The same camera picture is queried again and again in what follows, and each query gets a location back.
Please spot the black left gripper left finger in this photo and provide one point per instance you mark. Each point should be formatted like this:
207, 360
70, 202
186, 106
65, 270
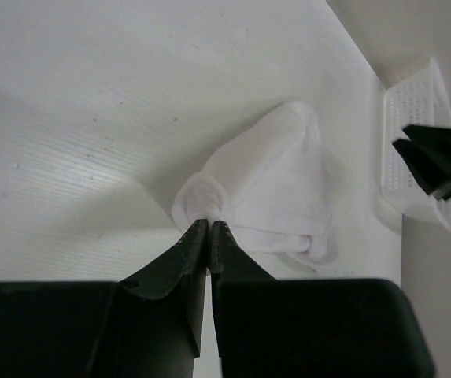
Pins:
146, 325

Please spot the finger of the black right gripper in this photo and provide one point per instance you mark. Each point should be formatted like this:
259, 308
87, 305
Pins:
425, 172
435, 142

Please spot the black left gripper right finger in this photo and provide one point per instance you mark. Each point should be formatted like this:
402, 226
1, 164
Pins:
309, 328

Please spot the white tank top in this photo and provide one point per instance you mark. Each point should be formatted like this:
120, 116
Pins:
268, 184

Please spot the white plastic basket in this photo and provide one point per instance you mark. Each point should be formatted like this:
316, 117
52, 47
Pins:
420, 98

